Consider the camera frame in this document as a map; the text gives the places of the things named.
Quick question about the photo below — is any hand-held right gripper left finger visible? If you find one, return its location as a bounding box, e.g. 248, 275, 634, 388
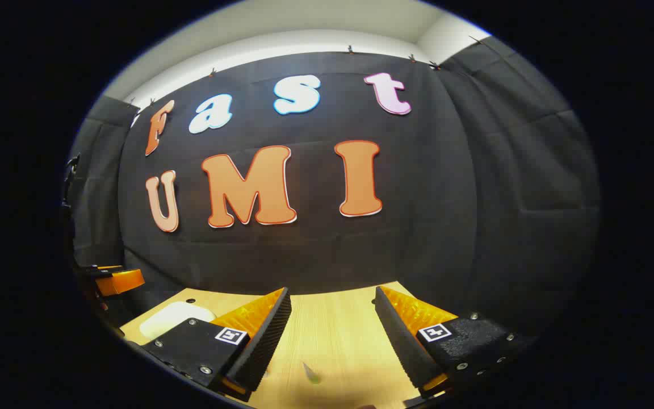
141, 287, 293, 403

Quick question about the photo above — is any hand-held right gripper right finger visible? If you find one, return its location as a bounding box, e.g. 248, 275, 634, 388
374, 286, 535, 399

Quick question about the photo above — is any cream suitcase with handle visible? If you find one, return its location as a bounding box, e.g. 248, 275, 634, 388
139, 301, 217, 341

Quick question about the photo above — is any black backdrop cloth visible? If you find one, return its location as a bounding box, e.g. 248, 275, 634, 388
66, 35, 603, 341

